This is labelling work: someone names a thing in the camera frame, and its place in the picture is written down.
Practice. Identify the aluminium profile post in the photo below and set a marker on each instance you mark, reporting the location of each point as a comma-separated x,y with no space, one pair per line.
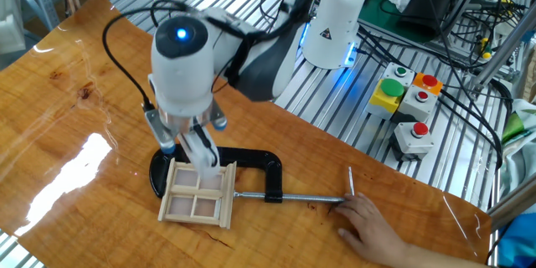
502,50

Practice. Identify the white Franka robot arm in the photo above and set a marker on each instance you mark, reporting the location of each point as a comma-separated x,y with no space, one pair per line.
180,79

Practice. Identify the green and white cloth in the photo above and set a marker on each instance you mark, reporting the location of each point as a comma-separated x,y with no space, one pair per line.
519,134

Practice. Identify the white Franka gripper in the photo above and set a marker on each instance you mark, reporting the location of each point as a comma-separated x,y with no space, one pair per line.
203,155

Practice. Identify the black C-clamp with steel screw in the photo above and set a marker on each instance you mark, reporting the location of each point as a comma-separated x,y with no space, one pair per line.
268,163

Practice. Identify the black bag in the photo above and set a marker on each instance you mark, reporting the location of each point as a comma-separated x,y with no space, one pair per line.
427,8

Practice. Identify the grey box small red button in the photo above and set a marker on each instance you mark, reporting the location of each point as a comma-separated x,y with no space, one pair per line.
419,104

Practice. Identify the yellow box with green button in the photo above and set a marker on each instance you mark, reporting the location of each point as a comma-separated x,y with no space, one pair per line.
385,96

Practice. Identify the green cutting mat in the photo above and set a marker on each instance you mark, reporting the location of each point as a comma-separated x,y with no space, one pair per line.
379,21

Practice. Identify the miniature wooden sliding window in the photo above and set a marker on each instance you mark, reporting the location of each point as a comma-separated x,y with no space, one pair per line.
188,194

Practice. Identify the grey box big red button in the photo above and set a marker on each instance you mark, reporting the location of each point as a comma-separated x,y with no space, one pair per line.
412,140

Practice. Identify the glossy wood-pattern mat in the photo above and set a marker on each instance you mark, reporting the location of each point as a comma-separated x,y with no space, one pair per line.
104,226

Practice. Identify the person's bare hand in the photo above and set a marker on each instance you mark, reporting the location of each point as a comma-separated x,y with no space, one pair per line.
372,230

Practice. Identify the aluminium profile bar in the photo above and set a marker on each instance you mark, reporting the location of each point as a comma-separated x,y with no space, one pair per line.
513,203

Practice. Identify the blue garment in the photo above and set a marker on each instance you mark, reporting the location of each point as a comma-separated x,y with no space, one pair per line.
519,243

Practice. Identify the crumpled white tissue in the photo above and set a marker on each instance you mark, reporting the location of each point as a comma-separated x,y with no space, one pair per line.
400,2

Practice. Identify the grey box small green button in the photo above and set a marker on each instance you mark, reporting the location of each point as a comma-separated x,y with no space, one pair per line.
400,72

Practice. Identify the orange box with red button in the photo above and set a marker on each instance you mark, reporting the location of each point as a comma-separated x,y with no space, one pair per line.
428,83

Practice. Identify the silver camera with blue ends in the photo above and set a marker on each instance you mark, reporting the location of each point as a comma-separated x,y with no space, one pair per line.
157,127

